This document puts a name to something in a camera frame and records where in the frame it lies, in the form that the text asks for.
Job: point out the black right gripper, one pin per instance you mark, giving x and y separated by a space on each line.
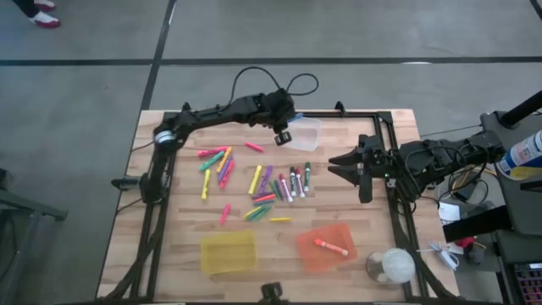
372 159

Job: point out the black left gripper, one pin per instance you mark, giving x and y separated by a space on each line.
277 108

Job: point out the green dry-erase marker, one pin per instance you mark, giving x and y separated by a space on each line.
307 176

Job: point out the black dry-erase marker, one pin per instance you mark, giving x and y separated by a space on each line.
292 181

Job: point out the pink dry-erase marker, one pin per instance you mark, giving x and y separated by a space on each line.
285 187

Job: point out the purple highlighter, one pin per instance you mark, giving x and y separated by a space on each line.
265 179
223 171

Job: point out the orange highlighter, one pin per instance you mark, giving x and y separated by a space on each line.
224 159

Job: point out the yellow highlighter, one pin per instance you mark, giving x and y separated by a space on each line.
255 179
206 184

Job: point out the teal highlighter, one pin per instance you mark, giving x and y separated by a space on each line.
211 161

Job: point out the green slim pen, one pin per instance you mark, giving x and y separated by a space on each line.
274 189
263 213

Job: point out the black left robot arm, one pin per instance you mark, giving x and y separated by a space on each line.
203 115

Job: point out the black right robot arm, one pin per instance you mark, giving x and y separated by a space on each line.
444 156

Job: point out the clear plastic container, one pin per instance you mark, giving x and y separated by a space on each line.
307 135

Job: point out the dark blue slim pen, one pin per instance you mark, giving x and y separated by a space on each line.
279 190

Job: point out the orange dry-erase marker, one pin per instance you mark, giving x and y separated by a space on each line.
331 247

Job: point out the yellow slim pen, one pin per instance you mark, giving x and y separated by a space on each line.
280 219
252 212

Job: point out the orange slim pen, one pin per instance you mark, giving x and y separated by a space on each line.
266 197

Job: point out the purple slim pen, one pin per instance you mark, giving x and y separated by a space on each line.
260 195

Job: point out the orange plastic container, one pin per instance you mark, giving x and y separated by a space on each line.
311 256

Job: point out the glass jar with white lid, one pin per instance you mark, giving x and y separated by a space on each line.
398 264

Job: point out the white paper tag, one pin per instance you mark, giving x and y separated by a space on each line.
449 213

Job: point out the pink slim pen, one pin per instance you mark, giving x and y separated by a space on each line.
225 214

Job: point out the black power box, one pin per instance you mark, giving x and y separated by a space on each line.
465 188

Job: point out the black stand pole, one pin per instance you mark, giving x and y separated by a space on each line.
474 225
523 111

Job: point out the red small object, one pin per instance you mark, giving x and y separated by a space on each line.
466 242

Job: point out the yellow plastic container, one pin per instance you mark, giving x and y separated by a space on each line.
228 253

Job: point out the white blue wipes canister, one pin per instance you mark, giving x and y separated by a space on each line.
523 153

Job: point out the dark grey cart shelf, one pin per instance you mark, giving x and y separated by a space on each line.
525 203

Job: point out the black backlit keyboard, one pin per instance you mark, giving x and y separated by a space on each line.
529 281

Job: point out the person's shoe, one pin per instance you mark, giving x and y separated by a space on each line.
45 20
45 5

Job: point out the person's leg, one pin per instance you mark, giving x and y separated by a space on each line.
26 6

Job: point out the black metal table frame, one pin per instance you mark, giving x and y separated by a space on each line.
368 114

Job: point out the black table-level camera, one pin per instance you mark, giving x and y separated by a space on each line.
271 292

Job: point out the black clamp mount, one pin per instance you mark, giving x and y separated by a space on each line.
125 183

